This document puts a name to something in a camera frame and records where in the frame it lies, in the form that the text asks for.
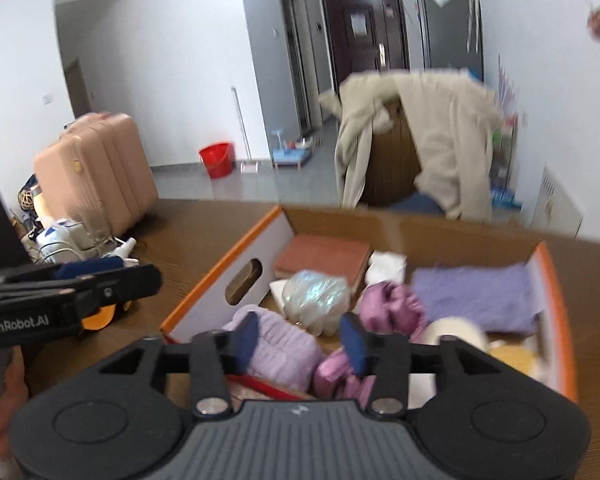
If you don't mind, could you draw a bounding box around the dark brown door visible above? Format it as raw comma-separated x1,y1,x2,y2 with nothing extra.
319,0,411,95

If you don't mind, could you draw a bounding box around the red cardboard box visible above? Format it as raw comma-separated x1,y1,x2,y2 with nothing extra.
159,204,579,407

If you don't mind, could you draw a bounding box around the red-brown cloth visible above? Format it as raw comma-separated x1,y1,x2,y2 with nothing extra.
273,233,374,287

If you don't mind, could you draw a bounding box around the purple satin scrunchie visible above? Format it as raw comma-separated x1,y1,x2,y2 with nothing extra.
312,281,429,402

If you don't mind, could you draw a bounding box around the small white bottle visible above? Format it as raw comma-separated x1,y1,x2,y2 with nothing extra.
111,238,138,262

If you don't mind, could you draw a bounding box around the iridescent plastic bag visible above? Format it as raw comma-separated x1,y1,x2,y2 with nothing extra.
281,269,354,337

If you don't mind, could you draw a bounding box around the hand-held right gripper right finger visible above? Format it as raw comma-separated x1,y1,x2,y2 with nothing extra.
339,311,492,419

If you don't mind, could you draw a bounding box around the pink hard-shell suitcase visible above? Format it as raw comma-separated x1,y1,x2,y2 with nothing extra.
33,112,160,227

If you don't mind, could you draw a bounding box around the white wedge makeup sponge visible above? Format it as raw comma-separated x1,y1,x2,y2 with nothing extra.
364,251,409,287

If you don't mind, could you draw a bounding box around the white wall radiator cover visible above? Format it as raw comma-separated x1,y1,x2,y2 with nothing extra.
529,163,587,239

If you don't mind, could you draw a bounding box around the beige coat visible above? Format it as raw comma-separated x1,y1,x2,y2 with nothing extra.
319,69,504,222

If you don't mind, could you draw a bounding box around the clear glass jar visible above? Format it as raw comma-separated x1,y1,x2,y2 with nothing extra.
72,199,112,252

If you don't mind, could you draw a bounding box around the small blue stool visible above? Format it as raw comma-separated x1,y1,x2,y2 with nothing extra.
271,129,314,169

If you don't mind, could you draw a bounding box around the white appliance with cable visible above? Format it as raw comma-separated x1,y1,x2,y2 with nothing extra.
36,219,90,264

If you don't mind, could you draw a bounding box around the brown wooden chair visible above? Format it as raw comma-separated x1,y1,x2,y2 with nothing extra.
364,99,432,209

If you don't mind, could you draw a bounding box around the person's left hand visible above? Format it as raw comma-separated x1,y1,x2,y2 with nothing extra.
0,349,30,457

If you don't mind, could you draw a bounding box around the grey refrigerator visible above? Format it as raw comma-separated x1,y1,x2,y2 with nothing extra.
414,0,484,82

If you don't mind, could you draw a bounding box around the purple knit cloth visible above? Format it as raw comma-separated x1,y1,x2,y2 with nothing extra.
410,263,544,336

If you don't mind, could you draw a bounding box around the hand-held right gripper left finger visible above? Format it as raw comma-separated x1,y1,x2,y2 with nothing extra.
98,311,261,419

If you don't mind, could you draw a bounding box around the lilac fluffy sock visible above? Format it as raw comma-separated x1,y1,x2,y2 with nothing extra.
222,304,327,392

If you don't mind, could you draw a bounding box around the yellow sponge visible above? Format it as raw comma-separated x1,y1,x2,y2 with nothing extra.
487,339,542,377

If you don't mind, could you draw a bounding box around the red plastic bucket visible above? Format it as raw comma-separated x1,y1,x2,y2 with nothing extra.
198,142,235,180

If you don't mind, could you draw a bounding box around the white mop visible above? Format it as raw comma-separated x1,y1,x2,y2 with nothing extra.
229,86,262,174

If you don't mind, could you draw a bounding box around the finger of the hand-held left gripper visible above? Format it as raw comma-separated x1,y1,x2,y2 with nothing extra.
55,258,141,282
72,263,163,319

